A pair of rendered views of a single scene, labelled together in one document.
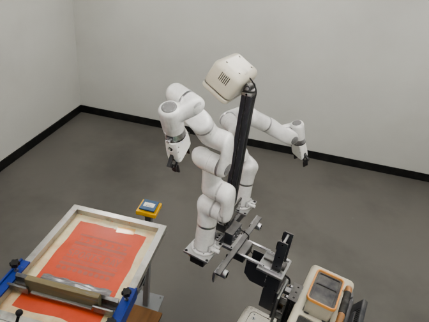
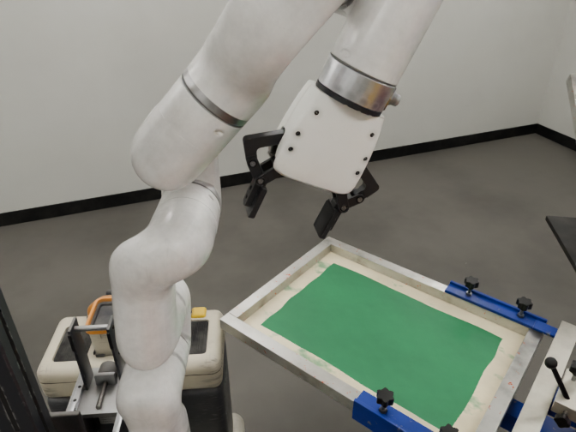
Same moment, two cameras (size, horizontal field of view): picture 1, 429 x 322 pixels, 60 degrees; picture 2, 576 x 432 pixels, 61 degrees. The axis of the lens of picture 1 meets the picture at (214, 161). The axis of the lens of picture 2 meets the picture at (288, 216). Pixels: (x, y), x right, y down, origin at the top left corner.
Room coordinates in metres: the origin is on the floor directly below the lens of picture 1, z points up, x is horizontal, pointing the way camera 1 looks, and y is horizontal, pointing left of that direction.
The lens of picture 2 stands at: (1.44, 0.55, 2.02)
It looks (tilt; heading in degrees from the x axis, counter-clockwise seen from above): 31 degrees down; 241
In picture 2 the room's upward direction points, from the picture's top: straight up
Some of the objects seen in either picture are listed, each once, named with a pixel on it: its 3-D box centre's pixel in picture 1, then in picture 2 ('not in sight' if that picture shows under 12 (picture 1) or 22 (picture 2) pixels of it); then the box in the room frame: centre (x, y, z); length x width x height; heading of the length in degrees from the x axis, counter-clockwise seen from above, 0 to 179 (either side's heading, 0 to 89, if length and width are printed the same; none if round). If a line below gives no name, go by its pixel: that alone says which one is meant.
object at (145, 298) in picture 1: (147, 260); not in sight; (1.85, 0.37, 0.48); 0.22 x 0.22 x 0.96; 82
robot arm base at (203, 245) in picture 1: (207, 236); not in sight; (1.37, -0.02, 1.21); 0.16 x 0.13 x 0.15; 65
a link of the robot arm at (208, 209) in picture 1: (210, 211); (155, 393); (1.37, -0.01, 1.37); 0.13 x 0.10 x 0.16; 61
